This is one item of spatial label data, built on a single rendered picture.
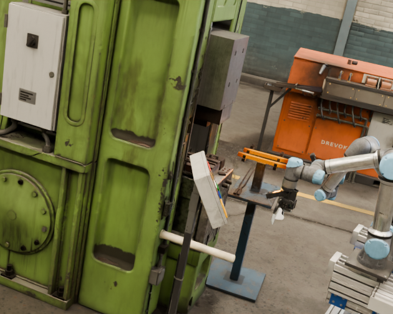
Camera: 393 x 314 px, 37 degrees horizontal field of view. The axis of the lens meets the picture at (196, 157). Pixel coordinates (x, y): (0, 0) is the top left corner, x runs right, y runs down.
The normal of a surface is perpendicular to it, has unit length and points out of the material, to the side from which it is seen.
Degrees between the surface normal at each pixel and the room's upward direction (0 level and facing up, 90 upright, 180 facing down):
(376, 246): 98
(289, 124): 90
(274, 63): 91
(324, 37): 89
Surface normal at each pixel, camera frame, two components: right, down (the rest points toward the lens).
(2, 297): 0.18, -0.92
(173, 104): -0.34, 0.24
